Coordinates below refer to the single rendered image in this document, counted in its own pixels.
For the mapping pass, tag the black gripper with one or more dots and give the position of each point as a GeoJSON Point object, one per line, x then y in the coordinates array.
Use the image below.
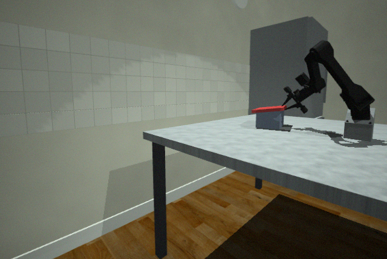
{"type": "Point", "coordinates": [300, 96]}

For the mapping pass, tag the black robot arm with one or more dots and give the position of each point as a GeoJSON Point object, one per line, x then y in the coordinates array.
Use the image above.
{"type": "Point", "coordinates": [357, 99]}

